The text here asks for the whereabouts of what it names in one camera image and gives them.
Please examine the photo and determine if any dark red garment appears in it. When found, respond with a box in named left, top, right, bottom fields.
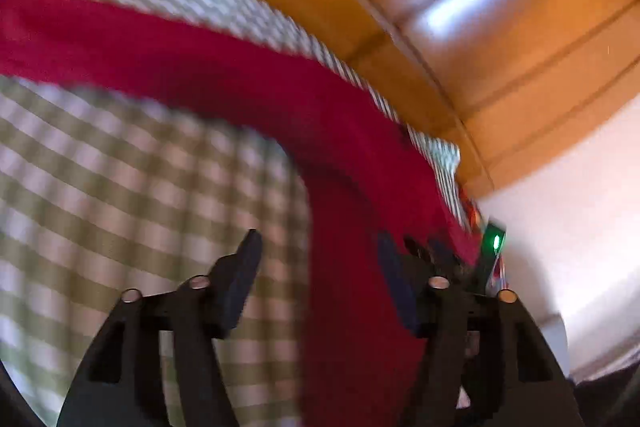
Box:
left=1, top=0, right=480, bottom=426

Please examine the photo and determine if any multicolour plaid pillow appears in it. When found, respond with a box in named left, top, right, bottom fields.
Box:
left=459, top=187, right=492, bottom=294

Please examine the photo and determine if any green checked bedspread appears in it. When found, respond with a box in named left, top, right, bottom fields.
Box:
left=0, top=0, right=474, bottom=427

